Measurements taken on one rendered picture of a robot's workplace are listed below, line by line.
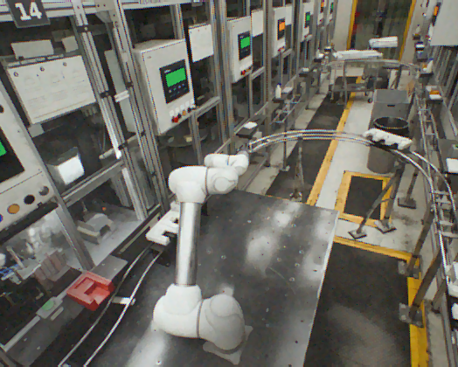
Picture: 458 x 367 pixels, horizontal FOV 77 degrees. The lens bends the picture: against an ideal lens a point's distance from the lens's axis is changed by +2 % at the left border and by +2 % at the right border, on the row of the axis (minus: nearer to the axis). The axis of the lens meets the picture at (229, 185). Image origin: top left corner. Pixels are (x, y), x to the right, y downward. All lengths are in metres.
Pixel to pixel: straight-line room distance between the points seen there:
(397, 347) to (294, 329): 1.02
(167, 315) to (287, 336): 0.56
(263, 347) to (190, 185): 0.80
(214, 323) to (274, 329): 0.36
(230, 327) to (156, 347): 0.42
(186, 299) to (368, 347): 1.41
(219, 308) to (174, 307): 0.20
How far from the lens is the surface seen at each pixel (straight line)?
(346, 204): 3.37
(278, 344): 1.49
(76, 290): 1.52
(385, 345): 2.39
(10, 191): 1.29
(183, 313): 1.33
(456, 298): 1.67
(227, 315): 1.26
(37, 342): 1.52
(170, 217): 1.82
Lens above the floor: 2.01
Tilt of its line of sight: 34 degrees down
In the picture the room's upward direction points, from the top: 5 degrees counter-clockwise
